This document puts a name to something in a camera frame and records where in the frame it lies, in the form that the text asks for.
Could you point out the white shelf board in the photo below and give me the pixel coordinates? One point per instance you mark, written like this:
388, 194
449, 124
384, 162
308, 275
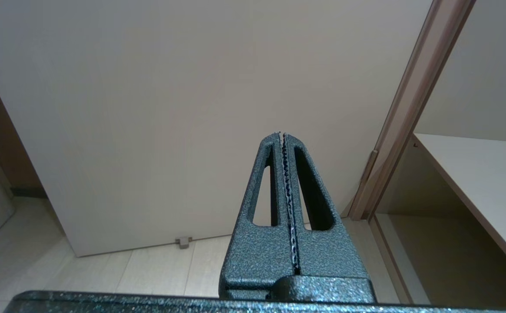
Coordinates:
487, 182

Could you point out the small metal door stop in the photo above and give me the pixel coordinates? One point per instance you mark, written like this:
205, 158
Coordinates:
183, 242

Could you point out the white door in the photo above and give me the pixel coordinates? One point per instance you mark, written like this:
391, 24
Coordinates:
170, 108

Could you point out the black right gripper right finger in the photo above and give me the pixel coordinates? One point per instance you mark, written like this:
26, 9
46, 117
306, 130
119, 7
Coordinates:
331, 256

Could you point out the brown door frame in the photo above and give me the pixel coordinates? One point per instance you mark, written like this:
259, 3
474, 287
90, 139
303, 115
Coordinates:
413, 95

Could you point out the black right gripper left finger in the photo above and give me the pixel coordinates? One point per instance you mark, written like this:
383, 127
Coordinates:
252, 261

